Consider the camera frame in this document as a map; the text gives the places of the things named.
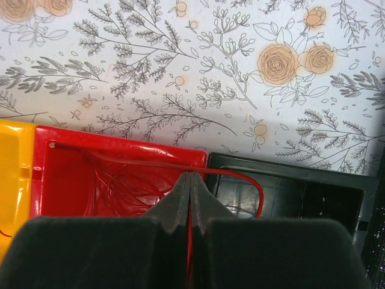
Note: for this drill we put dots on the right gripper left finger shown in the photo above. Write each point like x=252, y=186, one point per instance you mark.
x=149, y=251

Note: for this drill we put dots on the floral table mat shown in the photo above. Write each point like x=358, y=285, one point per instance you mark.
x=300, y=82

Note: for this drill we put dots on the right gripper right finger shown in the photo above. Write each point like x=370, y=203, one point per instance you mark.
x=229, y=252

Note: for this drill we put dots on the yellow bin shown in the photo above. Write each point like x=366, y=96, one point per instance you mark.
x=17, y=147

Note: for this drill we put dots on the right black bin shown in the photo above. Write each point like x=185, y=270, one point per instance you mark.
x=295, y=192

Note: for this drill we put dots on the red bin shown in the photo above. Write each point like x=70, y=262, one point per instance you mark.
x=82, y=174

